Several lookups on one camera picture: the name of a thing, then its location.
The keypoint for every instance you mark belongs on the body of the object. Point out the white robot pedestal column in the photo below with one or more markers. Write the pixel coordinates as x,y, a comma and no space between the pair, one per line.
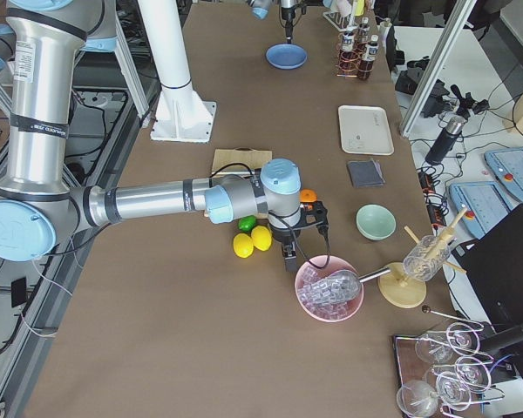
181,115

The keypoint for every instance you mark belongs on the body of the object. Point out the clear glass cup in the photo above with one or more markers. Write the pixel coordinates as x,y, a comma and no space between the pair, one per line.
426,258

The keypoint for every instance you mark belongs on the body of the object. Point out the metal ice scoop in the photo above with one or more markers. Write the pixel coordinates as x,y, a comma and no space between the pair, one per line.
353,278

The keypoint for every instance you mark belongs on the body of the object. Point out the aluminium frame post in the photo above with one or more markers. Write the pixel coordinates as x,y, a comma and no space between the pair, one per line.
455,24

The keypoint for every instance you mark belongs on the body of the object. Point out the blue plate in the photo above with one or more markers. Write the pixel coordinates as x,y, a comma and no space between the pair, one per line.
286,56

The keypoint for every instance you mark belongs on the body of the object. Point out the black thermos bottle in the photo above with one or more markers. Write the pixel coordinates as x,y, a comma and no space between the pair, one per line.
445,140

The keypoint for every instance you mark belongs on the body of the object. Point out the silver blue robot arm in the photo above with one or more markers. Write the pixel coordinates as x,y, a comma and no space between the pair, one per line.
38,210
260,9

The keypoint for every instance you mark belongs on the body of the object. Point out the copper wire bottle rack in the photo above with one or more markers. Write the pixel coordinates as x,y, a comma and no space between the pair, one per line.
348,69

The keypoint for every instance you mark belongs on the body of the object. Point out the grey folded cloth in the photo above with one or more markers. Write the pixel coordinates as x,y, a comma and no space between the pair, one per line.
365,173

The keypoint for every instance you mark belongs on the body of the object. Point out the green lime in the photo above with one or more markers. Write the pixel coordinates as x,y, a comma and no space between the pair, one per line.
247,224

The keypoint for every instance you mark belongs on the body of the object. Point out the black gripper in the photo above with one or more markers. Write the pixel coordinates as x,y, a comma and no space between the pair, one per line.
282,235
288,13

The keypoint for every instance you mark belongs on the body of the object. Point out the wooden cup tree stand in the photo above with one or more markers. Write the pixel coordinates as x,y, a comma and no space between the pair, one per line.
402,290

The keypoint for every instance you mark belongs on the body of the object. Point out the cream rectangular tray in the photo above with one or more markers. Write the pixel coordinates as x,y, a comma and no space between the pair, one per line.
365,130

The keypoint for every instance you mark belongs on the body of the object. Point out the green bowl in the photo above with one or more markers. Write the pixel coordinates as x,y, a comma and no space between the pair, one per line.
375,222

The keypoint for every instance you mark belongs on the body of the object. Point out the wooden cutting board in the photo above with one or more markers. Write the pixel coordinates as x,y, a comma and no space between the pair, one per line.
242,163

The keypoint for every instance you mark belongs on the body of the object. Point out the blue teach pendant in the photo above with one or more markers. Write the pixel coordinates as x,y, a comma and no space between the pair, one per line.
507,166
485,202

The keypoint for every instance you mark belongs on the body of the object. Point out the yellow lemon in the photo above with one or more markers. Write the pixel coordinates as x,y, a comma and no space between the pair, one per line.
261,237
243,245

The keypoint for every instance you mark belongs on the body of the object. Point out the dark drink bottle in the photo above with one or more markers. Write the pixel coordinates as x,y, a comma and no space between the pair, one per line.
347,43
366,63
363,31

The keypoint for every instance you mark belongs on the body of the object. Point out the orange fruit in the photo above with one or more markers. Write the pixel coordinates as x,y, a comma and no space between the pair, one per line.
308,196

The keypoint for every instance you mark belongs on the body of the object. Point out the pink bowl with ice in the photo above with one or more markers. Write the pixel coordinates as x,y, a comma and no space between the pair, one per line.
309,287

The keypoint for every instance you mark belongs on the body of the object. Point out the wine glass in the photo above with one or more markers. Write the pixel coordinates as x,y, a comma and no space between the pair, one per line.
432,347
462,339
452,391
473,373

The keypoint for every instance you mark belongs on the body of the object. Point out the black laptop monitor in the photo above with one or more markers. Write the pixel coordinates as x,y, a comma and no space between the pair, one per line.
494,266

